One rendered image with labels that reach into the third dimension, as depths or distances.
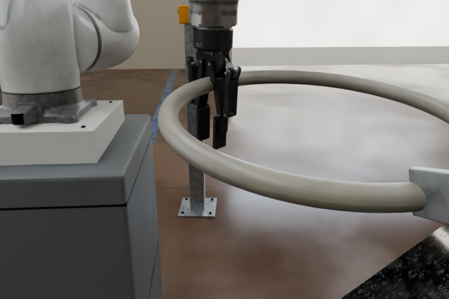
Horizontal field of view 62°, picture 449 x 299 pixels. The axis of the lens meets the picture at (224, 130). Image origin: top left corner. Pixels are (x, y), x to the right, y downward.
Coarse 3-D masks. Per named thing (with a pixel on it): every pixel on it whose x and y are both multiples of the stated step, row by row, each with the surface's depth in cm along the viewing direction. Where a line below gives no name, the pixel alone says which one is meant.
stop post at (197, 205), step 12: (180, 12) 171; (192, 36) 176; (192, 48) 178; (192, 108) 187; (192, 120) 189; (192, 132) 191; (192, 168) 198; (192, 180) 200; (204, 180) 206; (192, 192) 203; (204, 192) 207; (192, 204) 205; (204, 204) 208; (180, 216) 201; (192, 216) 200; (204, 216) 200
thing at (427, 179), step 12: (420, 168) 37; (432, 168) 36; (420, 180) 37; (432, 180) 35; (444, 180) 34; (432, 192) 36; (444, 192) 35; (432, 204) 36; (444, 204) 35; (420, 216) 37; (432, 216) 36; (444, 216) 35
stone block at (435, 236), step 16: (448, 224) 52; (432, 240) 52; (448, 240) 50; (400, 256) 54; (416, 256) 52; (432, 256) 50; (448, 256) 48; (384, 272) 54; (400, 272) 52; (416, 272) 50; (432, 272) 48; (448, 272) 47; (368, 288) 54; (384, 288) 52; (400, 288) 50; (416, 288) 48; (432, 288) 47; (448, 288) 45
